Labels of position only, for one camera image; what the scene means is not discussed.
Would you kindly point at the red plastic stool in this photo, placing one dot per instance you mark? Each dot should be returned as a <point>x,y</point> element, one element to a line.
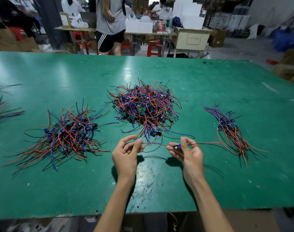
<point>79,40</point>
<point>15,33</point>
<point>126,45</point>
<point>154,48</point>

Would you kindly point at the cream cabinet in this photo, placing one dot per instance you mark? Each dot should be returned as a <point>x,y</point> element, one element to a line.
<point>191,41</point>

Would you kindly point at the heap of blue bags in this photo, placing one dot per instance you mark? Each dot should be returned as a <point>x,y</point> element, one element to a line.
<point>287,40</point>

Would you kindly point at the dark blue bag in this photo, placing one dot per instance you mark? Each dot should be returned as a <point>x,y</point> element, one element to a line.
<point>177,22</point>

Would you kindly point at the person's left hand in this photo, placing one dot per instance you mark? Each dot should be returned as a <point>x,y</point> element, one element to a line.
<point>125,159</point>

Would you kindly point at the person's right hand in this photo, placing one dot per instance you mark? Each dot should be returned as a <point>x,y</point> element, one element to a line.
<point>193,161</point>

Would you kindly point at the brown cardboard box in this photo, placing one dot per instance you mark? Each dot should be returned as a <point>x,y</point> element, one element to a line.
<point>218,38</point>

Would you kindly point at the row of white containers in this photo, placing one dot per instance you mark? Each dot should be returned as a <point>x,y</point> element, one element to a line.
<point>139,26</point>

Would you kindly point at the person's left forearm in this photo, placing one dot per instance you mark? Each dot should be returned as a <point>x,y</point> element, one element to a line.
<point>114,210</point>

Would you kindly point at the stack of white boxes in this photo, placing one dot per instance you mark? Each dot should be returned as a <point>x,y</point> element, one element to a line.
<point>188,13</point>

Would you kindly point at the person's right forearm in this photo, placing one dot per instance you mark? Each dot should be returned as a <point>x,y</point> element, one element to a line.
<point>210,210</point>

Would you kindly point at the row of cardboard boxes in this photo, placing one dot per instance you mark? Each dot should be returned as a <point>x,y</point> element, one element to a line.
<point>14,42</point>

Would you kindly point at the dark pillar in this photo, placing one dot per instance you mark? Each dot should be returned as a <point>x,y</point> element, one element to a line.
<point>51,19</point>

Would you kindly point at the long wooden work table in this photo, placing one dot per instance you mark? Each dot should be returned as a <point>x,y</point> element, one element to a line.
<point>152,32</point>

